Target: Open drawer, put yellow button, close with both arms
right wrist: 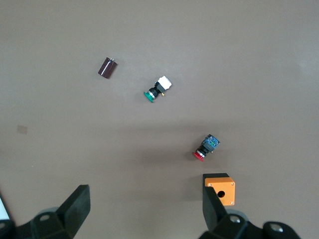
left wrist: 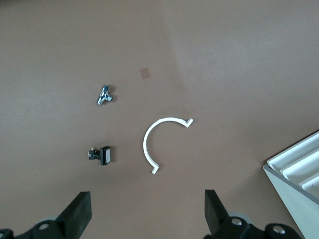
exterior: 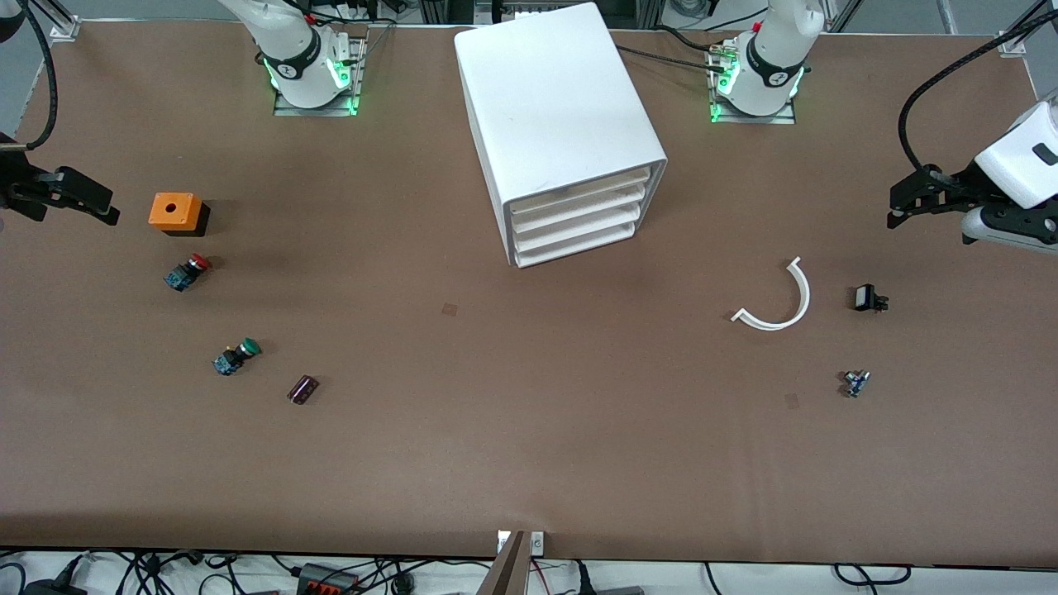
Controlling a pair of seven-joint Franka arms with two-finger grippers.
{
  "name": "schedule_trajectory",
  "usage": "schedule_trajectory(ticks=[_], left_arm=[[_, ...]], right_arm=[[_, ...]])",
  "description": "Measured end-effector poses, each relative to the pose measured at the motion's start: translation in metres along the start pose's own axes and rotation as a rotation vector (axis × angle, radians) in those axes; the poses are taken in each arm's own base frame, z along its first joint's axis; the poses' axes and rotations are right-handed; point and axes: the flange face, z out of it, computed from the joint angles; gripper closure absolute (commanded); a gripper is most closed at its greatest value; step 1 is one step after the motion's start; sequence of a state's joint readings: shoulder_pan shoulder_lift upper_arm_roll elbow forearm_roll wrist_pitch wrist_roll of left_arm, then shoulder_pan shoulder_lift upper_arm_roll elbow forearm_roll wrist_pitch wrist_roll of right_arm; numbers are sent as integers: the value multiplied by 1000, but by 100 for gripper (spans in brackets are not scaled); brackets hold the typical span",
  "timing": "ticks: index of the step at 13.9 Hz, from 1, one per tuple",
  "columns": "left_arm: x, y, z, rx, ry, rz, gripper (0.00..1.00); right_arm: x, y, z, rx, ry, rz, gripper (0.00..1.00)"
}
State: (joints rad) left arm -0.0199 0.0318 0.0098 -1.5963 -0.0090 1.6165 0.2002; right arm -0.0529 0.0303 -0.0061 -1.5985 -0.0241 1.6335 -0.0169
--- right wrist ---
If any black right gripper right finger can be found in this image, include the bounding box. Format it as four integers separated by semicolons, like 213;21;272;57
199;184;262;239

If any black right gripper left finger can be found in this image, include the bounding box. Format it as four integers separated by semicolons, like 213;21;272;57
14;184;91;239

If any red mushroom push button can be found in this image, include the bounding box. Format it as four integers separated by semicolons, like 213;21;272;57
191;133;222;162

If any dark brown cylindrical capacitor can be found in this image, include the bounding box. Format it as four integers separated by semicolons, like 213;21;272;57
97;56;119;80

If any orange button enclosure box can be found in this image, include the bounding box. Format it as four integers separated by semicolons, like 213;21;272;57
202;173;236;207

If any green push button switch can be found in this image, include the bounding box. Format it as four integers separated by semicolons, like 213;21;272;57
143;75;172;103

